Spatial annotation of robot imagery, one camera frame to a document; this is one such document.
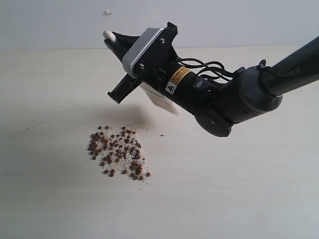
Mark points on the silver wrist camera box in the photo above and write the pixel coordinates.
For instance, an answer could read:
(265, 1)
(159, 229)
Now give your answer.
(138, 49)

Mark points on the small white wall hook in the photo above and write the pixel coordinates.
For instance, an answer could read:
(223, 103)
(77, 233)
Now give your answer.
(108, 12)

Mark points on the white paint brush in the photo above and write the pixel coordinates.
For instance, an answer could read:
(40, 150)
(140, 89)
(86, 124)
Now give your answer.
(156, 97)

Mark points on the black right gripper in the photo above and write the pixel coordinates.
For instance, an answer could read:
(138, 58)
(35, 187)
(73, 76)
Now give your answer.
(187, 82)

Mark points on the pile of rice and pellets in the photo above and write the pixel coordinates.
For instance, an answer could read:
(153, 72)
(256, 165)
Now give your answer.
(118, 150)

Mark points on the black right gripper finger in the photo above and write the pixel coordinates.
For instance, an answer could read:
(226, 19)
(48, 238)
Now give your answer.
(119, 44)

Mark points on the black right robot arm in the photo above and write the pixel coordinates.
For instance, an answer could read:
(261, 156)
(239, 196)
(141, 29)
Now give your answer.
(217, 98)

